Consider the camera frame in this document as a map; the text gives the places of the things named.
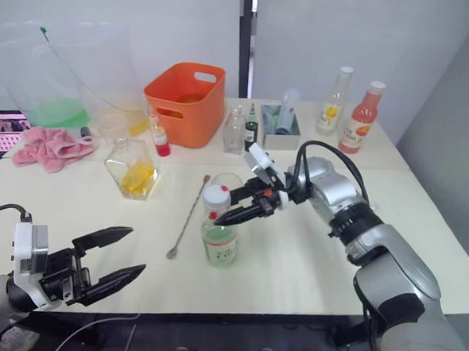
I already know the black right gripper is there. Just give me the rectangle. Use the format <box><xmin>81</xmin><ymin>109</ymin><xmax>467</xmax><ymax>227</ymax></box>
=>
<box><xmin>211</xmin><ymin>175</ymin><xmax>283</xmax><ymax>230</ymax></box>

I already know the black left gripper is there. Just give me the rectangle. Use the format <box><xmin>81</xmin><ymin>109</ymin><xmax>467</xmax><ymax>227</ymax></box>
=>
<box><xmin>37</xmin><ymin>221</ymin><xmax>150</xmax><ymax>311</ymax></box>

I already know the white juice bottle cap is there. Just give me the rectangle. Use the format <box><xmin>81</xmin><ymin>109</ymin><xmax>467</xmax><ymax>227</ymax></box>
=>
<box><xmin>202</xmin><ymin>183</ymin><xmax>233</xmax><ymax>209</ymax></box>

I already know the green juice plastic bottle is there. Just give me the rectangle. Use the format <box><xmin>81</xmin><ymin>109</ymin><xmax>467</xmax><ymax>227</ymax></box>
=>
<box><xmin>196</xmin><ymin>203</ymin><xmax>242</xmax><ymax>270</ymax></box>

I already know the square glass bottle orange liquid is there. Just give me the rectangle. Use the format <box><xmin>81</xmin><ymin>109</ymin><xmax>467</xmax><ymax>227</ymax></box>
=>
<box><xmin>101</xmin><ymin>135</ymin><xmax>162</xmax><ymax>203</ymax></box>

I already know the long twisted metal spoon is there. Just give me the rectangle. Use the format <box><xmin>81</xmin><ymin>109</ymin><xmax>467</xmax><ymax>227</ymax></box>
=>
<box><xmin>165</xmin><ymin>172</ymin><xmax>212</xmax><ymax>263</ymax></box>

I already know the small clear square bottle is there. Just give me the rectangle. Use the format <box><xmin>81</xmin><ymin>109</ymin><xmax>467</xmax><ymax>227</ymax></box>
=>
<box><xmin>221</xmin><ymin>104</ymin><xmax>250</xmax><ymax>156</ymax></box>

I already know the dark green colouring bottle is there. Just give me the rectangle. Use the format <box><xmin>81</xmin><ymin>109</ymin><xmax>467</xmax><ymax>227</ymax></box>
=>
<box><xmin>242</xmin><ymin>102</ymin><xmax>263</xmax><ymax>153</ymax></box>

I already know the small red liquid bottle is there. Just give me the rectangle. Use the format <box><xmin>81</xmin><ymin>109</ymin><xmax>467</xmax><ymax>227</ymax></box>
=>
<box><xmin>145</xmin><ymin>113</ymin><xmax>174</xmax><ymax>158</ymax></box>

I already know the yellow flower label bottle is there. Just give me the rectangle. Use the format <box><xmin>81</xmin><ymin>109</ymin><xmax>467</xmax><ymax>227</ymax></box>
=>
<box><xmin>314</xmin><ymin>64</ymin><xmax>356</xmax><ymax>139</ymax></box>

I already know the clear bag with yellow liquid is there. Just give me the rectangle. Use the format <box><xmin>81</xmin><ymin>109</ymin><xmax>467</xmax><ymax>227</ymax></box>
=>
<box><xmin>116</xmin><ymin>103</ymin><xmax>153</xmax><ymax>138</ymax></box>

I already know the pink juice bottle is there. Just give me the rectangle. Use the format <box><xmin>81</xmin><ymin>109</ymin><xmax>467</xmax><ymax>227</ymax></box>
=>
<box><xmin>337</xmin><ymin>78</ymin><xmax>388</xmax><ymax>156</ymax></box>

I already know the clear bag with green liquid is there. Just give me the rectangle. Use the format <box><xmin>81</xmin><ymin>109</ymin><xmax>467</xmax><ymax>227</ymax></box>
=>
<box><xmin>0</xmin><ymin>15</ymin><xmax>149</xmax><ymax>136</ymax></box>

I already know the grey metal box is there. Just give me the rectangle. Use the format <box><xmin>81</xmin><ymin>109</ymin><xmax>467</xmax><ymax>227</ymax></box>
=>
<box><xmin>258</xmin><ymin>100</ymin><xmax>304</xmax><ymax>152</ymax></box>

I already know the pale blue tube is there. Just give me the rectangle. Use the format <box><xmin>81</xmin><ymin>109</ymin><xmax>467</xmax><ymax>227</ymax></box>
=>
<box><xmin>274</xmin><ymin>87</ymin><xmax>303</xmax><ymax>137</ymax></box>

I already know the orange plastic bin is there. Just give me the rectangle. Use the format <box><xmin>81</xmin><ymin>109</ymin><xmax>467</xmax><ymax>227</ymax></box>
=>
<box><xmin>139</xmin><ymin>60</ymin><xmax>228</xmax><ymax>151</ymax></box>

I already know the pink cloth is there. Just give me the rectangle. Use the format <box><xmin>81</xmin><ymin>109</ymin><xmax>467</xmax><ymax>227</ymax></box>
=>
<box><xmin>10</xmin><ymin>125</ymin><xmax>101</xmax><ymax>176</ymax></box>

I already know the clear plastic cup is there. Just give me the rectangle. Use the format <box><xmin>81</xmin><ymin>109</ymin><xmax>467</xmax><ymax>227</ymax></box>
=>
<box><xmin>97</xmin><ymin>110</ymin><xmax>128</xmax><ymax>139</ymax></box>

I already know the tablet with pink screen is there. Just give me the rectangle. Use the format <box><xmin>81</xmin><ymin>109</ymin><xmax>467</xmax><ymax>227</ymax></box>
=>
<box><xmin>0</xmin><ymin>109</ymin><xmax>35</xmax><ymax>168</ymax></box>

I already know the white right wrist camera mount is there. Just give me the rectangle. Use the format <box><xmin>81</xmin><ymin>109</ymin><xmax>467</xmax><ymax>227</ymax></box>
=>
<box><xmin>241</xmin><ymin>142</ymin><xmax>297</xmax><ymax>212</ymax></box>

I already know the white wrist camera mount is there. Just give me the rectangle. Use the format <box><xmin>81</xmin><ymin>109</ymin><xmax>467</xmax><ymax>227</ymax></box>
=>
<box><xmin>8</xmin><ymin>220</ymin><xmax>60</xmax><ymax>311</ymax></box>
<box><xmin>241</xmin><ymin>142</ymin><xmax>297</xmax><ymax>212</ymax></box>

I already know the white cable under table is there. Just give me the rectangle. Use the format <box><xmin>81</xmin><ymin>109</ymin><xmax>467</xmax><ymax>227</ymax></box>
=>
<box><xmin>50</xmin><ymin>307</ymin><xmax>141</xmax><ymax>351</ymax></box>

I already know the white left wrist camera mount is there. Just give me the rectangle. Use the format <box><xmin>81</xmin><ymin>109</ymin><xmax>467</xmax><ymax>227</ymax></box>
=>
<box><xmin>8</xmin><ymin>220</ymin><xmax>60</xmax><ymax>311</ymax></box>

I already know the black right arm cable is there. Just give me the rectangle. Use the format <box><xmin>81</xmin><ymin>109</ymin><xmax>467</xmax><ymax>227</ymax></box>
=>
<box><xmin>285</xmin><ymin>138</ymin><xmax>376</xmax><ymax>211</ymax></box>

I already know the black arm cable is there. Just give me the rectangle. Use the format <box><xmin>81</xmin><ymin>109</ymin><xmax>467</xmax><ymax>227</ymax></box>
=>
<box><xmin>285</xmin><ymin>138</ymin><xmax>376</xmax><ymax>211</ymax></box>
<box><xmin>0</xmin><ymin>202</ymin><xmax>33</xmax><ymax>229</ymax></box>

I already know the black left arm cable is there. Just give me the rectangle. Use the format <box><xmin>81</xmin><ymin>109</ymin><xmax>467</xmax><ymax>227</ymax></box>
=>
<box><xmin>0</xmin><ymin>202</ymin><xmax>33</xmax><ymax>229</ymax></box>

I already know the black vertical post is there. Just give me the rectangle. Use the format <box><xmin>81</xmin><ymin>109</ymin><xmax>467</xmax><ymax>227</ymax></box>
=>
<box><xmin>234</xmin><ymin>0</ymin><xmax>260</xmax><ymax>100</ymax></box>

